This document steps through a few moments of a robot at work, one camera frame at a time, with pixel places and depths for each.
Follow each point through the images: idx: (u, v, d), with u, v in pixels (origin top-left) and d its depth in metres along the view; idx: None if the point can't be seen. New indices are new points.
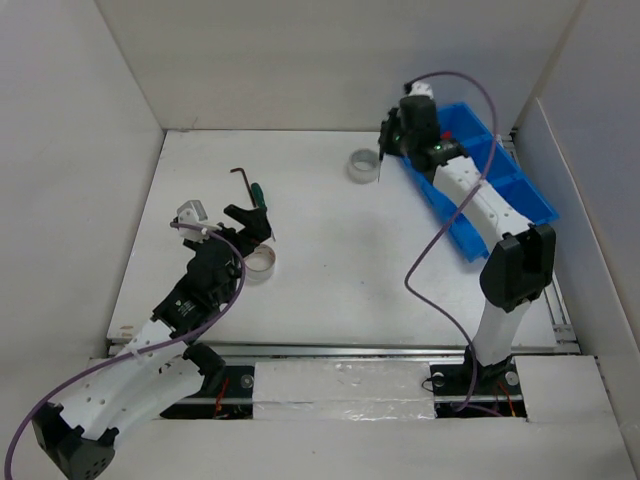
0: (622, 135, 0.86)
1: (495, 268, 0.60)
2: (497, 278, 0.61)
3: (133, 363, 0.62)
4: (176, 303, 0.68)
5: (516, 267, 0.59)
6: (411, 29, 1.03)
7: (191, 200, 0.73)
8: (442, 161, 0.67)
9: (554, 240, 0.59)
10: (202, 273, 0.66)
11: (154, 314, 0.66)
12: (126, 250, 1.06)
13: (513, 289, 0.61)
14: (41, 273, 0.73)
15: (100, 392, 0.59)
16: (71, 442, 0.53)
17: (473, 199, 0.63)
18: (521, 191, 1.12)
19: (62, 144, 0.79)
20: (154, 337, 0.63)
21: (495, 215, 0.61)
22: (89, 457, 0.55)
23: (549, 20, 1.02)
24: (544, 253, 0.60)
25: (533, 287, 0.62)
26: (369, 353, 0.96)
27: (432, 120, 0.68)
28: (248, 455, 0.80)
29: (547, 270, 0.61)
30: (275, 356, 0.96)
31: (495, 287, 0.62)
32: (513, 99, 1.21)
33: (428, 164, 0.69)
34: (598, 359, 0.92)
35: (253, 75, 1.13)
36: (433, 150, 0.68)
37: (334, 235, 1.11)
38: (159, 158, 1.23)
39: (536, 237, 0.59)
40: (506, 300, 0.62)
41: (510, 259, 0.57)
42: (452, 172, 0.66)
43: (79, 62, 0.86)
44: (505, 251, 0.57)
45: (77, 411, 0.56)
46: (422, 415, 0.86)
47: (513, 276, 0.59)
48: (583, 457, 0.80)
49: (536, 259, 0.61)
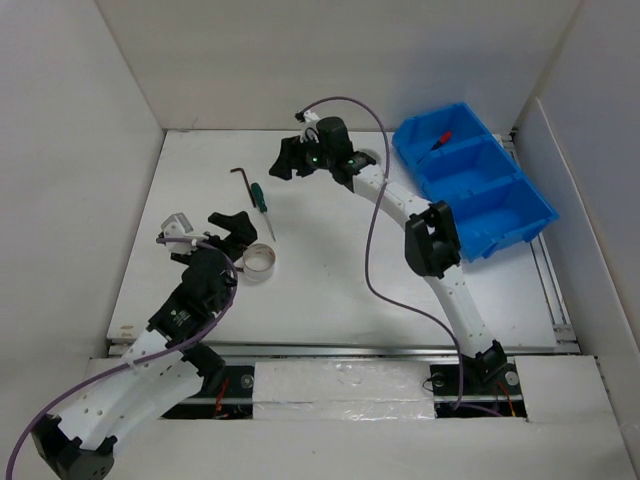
0: (622, 136, 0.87)
1: (411, 245, 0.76)
2: (417, 252, 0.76)
3: (129, 373, 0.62)
4: (171, 313, 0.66)
5: (426, 241, 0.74)
6: (410, 29, 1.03)
7: (174, 215, 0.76)
8: (356, 172, 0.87)
9: (451, 213, 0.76)
10: (198, 282, 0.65)
11: (149, 324, 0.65)
12: (126, 250, 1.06)
13: (430, 258, 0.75)
14: (41, 273, 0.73)
15: (97, 403, 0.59)
16: (70, 453, 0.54)
17: (386, 196, 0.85)
18: (520, 190, 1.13)
19: (62, 144, 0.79)
20: (150, 346, 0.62)
21: (403, 203, 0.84)
22: (88, 466, 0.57)
23: (548, 20, 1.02)
24: (447, 224, 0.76)
25: (447, 253, 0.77)
26: (368, 353, 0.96)
27: (345, 140, 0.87)
28: (249, 455, 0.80)
29: (454, 240, 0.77)
30: (275, 356, 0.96)
31: (417, 260, 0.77)
32: (513, 100, 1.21)
33: (346, 175, 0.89)
34: (598, 359, 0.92)
35: (253, 75, 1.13)
36: (346, 166, 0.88)
37: (334, 236, 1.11)
38: (159, 158, 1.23)
39: (437, 214, 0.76)
40: (429, 269, 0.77)
41: (418, 235, 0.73)
42: (364, 177, 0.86)
43: (80, 63, 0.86)
44: (412, 229, 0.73)
45: (75, 421, 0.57)
46: (422, 415, 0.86)
47: (427, 249, 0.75)
48: (583, 457, 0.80)
49: (442, 230, 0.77)
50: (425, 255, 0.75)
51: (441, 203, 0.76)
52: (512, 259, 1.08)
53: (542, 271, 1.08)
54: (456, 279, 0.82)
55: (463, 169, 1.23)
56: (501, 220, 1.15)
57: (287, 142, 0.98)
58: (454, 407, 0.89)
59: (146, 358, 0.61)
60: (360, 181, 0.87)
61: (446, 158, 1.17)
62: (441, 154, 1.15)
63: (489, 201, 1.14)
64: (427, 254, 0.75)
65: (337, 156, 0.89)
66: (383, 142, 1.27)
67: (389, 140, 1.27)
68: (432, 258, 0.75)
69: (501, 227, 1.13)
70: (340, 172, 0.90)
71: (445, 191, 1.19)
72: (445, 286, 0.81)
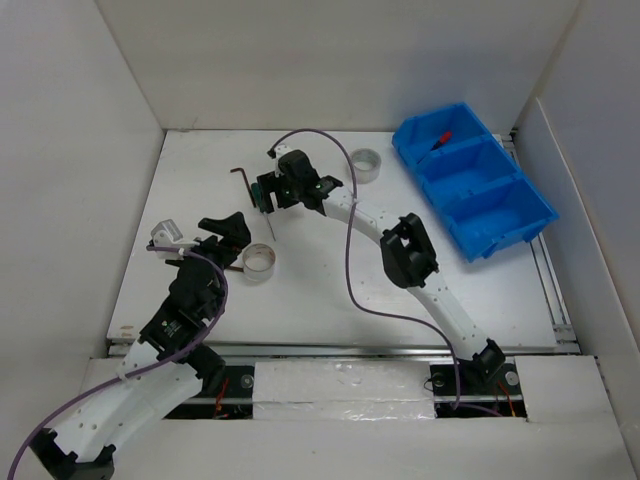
0: (622, 136, 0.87)
1: (390, 259, 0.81)
2: (395, 266, 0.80)
3: (121, 386, 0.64)
4: (162, 324, 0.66)
5: (400, 252, 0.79)
6: (411, 29, 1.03)
7: (162, 222, 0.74)
8: (325, 196, 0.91)
9: (422, 223, 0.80)
10: (184, 295, 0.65)
11: (142, 337, 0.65)
12: (126, 249, 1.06)
13: (407, 270, 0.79)
14: (42, 273, 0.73)
15: (91, 417, 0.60)
16: (66, 468, 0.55)
17: (358, 216, 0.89)
18: (520, 190, 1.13)
19: (62, 145, 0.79)
20: (141, 359, 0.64)
21: (375, 220, 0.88)
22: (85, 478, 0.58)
23: (549, 20, 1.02)
24: (419, 234, 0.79)
25: (424, 262, 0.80)
26: (368, 353, 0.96)
27: (309, 169, 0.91)
28: (249, 455, 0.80)
29: (429, 248, 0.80)
30: (275, 356, 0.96)
31: (398, 273, 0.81)
32: (513, 99, 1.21)
33: (317, 201, 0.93)
34: (598, 359, 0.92)
35: (253, 74, 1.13)
36: (313, 193, 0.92)
37: (334, 236, 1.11)
38: (159, 158, 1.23)
39: (408, 226, 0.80)
40: (409, 280, 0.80)
41: (392, 247, 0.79)
42: (335, 200, 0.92)
43: (80, 63, 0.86)
44: (386, 243, 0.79)
45: (70, 435, 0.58)
46: (422, 415, 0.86)
47: (402, 260, 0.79)
48: (583, 458, 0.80)
49: (417, 241, 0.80)
50: (402, 267, 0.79)
51: (412, 215, 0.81)
52: (512, 259, 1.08)
53: (541, 271, 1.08)
54: (438, 285, 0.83)
55: (463, 169, 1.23)
56: (501, 220, 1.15)
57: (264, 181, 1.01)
58: (454, 407, 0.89)
59: (137, 372, 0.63)
60: (330, 204, 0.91)
61: (446, 158, 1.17)
62: (440, 154, 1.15)
63: (488, 201, 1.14)
64: (403, 266, 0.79)
65: (304, 185, 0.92)
66: (383, 142, 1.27)
67: (389, 140, 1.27)
68: (408, 270, 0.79)
69: (501, 227, 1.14)
70: (309, 198, 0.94)
71: (444, 191, 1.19)
72: (430, 293, 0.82)
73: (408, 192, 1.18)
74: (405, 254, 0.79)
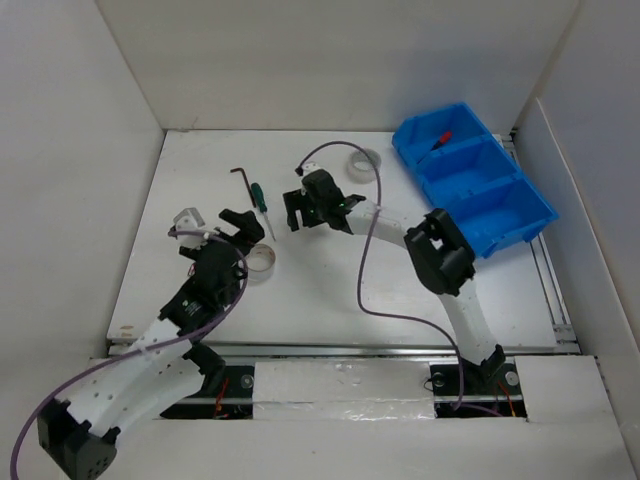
0: (621, 136, 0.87)
1: (419, 262, 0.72)
2: (428, 270, 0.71)
3: (140, 360, 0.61)
4: (183, 303, 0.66)
5: (430, 251, 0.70)
6: (411, 29, 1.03)
7: (187, 209, 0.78)
8: (348, 210, 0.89)
9: (451, 218, 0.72)
10: (210, 274, 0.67)
11: (162, 313, 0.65)
12: (126, 250, 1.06)
13: (442, 272, 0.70)
14: (41, 274, 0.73)
15: (107, 388, 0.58)
16: (77, 437, 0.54)
17: (380, 222, 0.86)
18: (520, 190, 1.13)
19: (62, 144, 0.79)
20: (160, 335, 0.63)
21: (397, 223, 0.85)
22: (93, 452, 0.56)
23: (549, 20, 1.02)
24: (450, 231, 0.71)
25: (459, 262, 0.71)
26: (369, 353, 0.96)
27: (332, 187, 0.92)
28: (249, 455, 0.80)
29: (462, 245, 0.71)
30: (275, 356, 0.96)
31: (431, 279, 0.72)
32: (513, 99, 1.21)
33: (341, 219, 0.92)
34: (598, 359, 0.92)
35: (253, 74, 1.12)
36: (338, 211, 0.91)
37: (335, 236, 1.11)
38: (159, 158, 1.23)
39: (437, 222, 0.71)
40: (445, 284, 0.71)
41: (420, 247, 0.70)
42: (356, 211, 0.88)
43: (80, 63, 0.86)
44: (413, 242, 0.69)
45: (85, 405, 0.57)
46: (422, 414, 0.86)
47: (434, 261, 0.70)
48: (583, 458, 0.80)
49: (448, 239, 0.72)
50: (437, 269, 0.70)
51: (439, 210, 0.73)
52: (513, 259, 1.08)
53: (541, 271, 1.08)
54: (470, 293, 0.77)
55: (463, 169, 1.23)
56: (501, 220, 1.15)
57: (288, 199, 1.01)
58: (455, 408, 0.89)
59: (158, 347, 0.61)
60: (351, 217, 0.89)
61: (446, 158, 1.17)
62: (440, 154, 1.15)
63: (488, 201, 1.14)
64: (437, 269, 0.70)
65: (328, 203, 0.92)
66: (383, 142, 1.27)
67: (389, 140, 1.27)
68: (443, 272, 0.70)
69: (501, 227, 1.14)
70: (334, 217, 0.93)
71: (444, 191, 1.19)
72: (460, 301, 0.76)
73: (408, 192, 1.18)
74: (437, 254, 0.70)
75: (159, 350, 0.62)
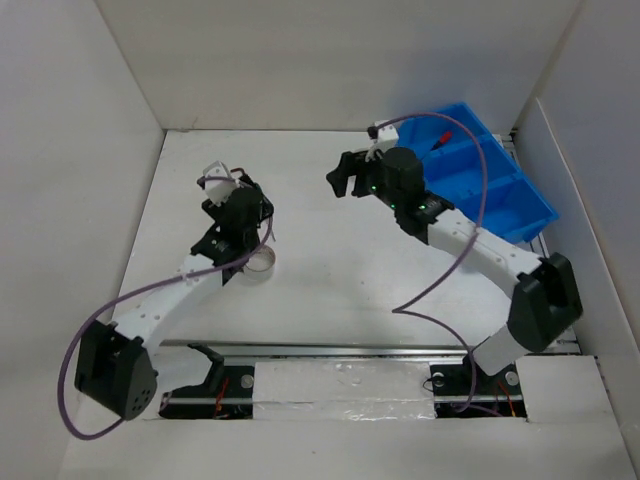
0: (621, 136, 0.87)
1: (522, 314, 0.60)
2: (528, 322, 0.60)
3: (182, 286, 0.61)
4: (212, 243, 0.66)
5: (542, 304, 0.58)
6: (411, 29, 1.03)
7: (216, 161, 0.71)
8: (433, 220, 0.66)
9: (572, 267, 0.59)
10: (239, 212, 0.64)
11: (194, 250, 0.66)
12: (126, 250, 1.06)
13: (547, 329, 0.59)
14: (41, 274, 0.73)
15: (153, 309, 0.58)
16: (132, 351, 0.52)
17: (476, 249, 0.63)
18: (520, 190, 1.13)
19: (62, 145, 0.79)
20: (196, 265, 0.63)
21: (503, 258, 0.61)
22: (141, 376, 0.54)
23: (548, 21, 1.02)
24: (567, 282, 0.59)
25: (563, 319, 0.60)
26: (370, 356, 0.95)
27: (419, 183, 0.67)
28: (249, 455, 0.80)
29: (575, 301, 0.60)
30: (275, 356, 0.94)
31: (528, 331, 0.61)
32: (513, 99, 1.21)
33: (420, 226, 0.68)
34: (598, 359, 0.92)
35: (253, 74, 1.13)
36: (416, 215, 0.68)
37: (335, 236, 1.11)
38: (158, 158, 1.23)
39: (552, 268, 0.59)
40: (543, 341, 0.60)
41: (533, 299, 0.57)
42: (444, 225, 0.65)
43: (80, 63, 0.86)
44: (526, 293, 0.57)
45: (133, 324, 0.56)
46: (422, 415, 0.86)
47: (543, 315, 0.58)
48: (583, 458, 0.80)
49: (561, 290, 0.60)
50: (541, 327, 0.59)
51: (559, 255, 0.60)
52: None
53: None
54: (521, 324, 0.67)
55: (463, 169, 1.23)
56: (501, 220, 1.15)
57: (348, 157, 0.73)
58: (458, 410, 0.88)
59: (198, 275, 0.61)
60: (435, 229, 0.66)
61: (446, 158, 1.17)
62: (441, 154, 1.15)
63: (489, 201, 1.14)
64: (541, 325, 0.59)
65: (407, 200, 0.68)
66: None
67: None
68: (547, 331, 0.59)
69: (501, 227, 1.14)
70: (411, 219, 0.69)
71: (444, 191, 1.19)
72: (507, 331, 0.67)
73: None
74: (547, 309, 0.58)
75: (199, 278, 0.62)
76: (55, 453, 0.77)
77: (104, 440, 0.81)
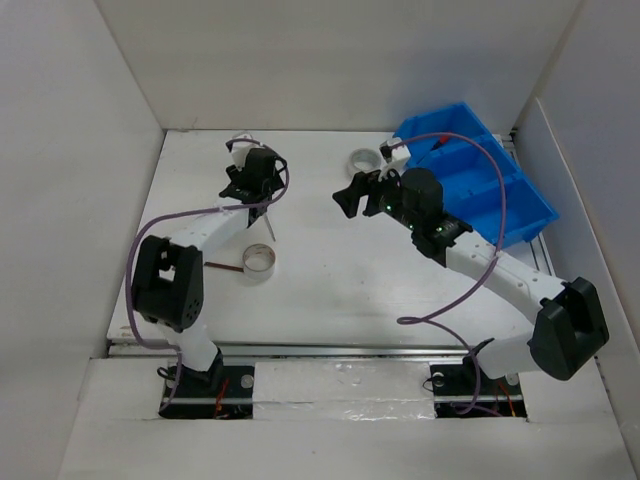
0: (621, 136, 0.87)
1: (545, 340, 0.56)
2: (552, 350, 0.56)
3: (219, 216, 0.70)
4: (236, 190, 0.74)
5: (568, 331, 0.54)
6: (411, 29, 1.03)
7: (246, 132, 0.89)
8: (450, 242, 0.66)
9: (597, 294, 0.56)
10: (260, 164, 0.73)
11: (221, 195, 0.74)
12: (125, 250, 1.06)
13: (572, 356, 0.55)
14: (41, 274, 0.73)
15: (200, 229, 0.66)
16: (189, 254, 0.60)
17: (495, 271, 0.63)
18: (520, 190, 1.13)
19: (61, 145, 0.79)
20: (228, 202, 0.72)
21: (524, 282, 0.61)
22: (196, 282, 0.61)
23: (549, 21, 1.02)
24: (591, 309, 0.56)
25: (588, 347, 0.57)
26: (368, 353, 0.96)
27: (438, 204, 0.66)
28: (249, 455, 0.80)
29: (600, 328, 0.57)
30: (275, 356, 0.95)
31: (551, 358, 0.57)
32: (513, 99, 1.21)
33: (437, 248, 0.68)
34: (598, 359, 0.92)
35: (253, 74, 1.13)
36: (436, 236, 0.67)
37: (335, 236, 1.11)
38: (159, 158, 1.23)
39: (578, 295, 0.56)
40: (568, 369, 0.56)
41: (560, 326, 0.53)
42: (463, 249, 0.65)
43: (80, 63, 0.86)
44: (552, 320, 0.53)
45: (185, 238, 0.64)
46: (422, 415, 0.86)
47: (568, 341, 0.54)
48: (583, 458, 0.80)
49: (585, 316, 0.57)
50: (566, 354, 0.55)
51: (584, 280, 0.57)
52: None
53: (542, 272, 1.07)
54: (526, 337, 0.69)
55: (463, 169, 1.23)
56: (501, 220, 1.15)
57: (360, 178, 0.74)
58: (464, 410, 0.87)
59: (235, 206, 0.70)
60: (453, 253, 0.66)
61: (446, 158, 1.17)
62: (440, 154, 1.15)
63: (489, 201, 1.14)
64: (566, 353, 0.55)
65: (425, 222, 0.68)
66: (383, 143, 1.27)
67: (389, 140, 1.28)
68: (571, 359, 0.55)
69: None
70: (426, 241, 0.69)
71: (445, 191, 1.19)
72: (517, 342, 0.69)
73: None
74: (572, 336, 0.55)
75: (232, 211, 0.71)
76: (55, 453, 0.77)
77: (105, 440, 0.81)
